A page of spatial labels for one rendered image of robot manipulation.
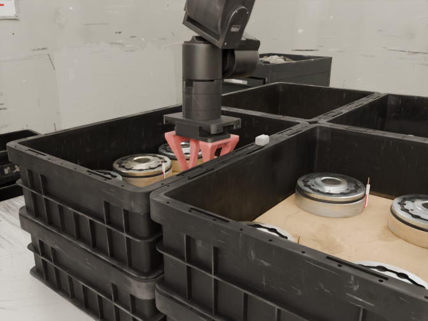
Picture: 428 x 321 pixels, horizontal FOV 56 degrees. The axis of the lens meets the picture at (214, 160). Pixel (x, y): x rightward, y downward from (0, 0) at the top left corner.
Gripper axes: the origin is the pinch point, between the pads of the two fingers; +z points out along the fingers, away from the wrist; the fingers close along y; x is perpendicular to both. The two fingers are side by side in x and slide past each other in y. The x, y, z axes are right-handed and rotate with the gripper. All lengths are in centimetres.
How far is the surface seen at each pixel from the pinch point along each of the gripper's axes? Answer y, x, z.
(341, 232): -20.9, -5.0, 4.5
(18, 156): 15.9, 20.3, -4.1
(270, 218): -11.3, -2.4, 4.4
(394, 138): -21.6, -19.8, -6.1
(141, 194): -8.6, 18.7, -4.4
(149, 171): 9.8, 1.9, 1.0
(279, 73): 69, -133, -5
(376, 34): 96, -331, -28
